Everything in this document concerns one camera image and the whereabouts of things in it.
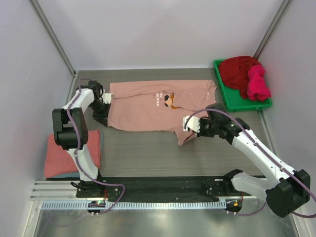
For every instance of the aluminium corner post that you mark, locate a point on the aluminium corner post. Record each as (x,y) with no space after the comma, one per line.
(51,34)
(280,13)

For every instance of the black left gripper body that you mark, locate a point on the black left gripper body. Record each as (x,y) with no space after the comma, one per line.
(100,110)

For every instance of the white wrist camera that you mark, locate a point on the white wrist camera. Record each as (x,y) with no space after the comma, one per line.
(107,98)
(191,124)

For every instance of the white slotted cable duct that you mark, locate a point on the white slotted cable duct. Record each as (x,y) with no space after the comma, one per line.
(99,205)

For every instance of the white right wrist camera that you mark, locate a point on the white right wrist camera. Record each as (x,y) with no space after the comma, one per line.
(191,124)

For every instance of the aluminium front frame rail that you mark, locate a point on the aluminium front frame rail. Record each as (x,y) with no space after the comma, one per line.
(63,189)

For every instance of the magenta t shirt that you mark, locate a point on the magenta t shirt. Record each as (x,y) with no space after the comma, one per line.
(257,89)

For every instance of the dark red t shirt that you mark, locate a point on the dark red t shirt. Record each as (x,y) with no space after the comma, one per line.
(234,73)

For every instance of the pink printed t shirt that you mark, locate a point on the pink printed t shirt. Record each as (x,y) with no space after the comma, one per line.
(161,105)

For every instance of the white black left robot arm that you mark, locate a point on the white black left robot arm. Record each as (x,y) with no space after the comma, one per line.
(71,133)

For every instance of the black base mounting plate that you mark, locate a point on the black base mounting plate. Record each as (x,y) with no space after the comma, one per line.
(148,189)

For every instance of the left aluminium corner post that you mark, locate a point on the left aluminium corner post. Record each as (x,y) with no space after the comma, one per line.
(51,34)

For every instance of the folded salmon t shirt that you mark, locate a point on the folded salmon t shirt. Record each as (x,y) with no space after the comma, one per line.
(59,158)

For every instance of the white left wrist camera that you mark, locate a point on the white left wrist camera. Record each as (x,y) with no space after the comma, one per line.
(107,98)

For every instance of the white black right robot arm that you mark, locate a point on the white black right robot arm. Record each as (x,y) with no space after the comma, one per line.
(283,189)

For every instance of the right aluminium corner post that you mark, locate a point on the right aluminium corner post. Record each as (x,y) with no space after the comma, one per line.
(280,13)

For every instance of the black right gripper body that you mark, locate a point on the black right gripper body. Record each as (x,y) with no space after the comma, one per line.
(200,127)

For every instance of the green plastic bin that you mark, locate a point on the green plastic bin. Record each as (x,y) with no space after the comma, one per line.
(232,99)

